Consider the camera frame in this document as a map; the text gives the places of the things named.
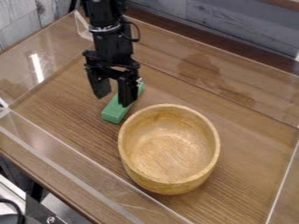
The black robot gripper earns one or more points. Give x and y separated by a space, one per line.
109 62

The green rectangular block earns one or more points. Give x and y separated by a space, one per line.
115 111

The brown wooden bowl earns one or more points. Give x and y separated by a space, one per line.
168 145

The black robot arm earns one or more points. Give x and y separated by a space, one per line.
107 13

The clear acrylic tray enclosure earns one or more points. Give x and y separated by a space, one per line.
56 139

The black metal table frame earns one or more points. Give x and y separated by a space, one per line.
24 197

